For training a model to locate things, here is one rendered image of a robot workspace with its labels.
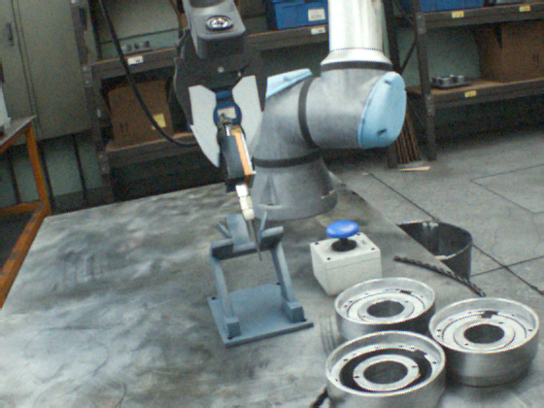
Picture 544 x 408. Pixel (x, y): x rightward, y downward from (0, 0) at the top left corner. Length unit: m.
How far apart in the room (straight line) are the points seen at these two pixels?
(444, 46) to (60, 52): 2.82
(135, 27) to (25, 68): 0.82
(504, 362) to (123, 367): 0.39
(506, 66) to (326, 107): 3.77
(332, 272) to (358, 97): 0.31
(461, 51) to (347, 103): 4.14
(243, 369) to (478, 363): 0.24
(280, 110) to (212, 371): 0.50
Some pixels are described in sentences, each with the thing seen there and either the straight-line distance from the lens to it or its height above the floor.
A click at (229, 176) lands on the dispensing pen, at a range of 0.65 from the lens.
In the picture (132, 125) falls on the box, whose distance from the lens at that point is 4.02.
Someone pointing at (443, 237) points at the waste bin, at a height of 0.38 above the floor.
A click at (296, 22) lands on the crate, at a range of 4.12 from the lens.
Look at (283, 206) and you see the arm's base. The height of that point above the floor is 0.82.
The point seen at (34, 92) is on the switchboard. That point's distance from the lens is 4.34.
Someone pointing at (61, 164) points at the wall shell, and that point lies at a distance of 4.63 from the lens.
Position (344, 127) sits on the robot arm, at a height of 0.95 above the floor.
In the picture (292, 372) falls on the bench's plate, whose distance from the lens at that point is 0.64.
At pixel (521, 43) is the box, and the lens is 4.75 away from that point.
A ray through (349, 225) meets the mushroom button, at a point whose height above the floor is 0.87.
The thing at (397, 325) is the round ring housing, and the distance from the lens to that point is 0.62.
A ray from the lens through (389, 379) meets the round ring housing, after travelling 0.60.
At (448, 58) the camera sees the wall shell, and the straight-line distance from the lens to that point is 5.04.
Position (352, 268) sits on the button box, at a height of 0.83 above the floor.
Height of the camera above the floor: 1.14
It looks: 16 degrees down
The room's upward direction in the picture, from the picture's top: 9 degrees counter-clockwise
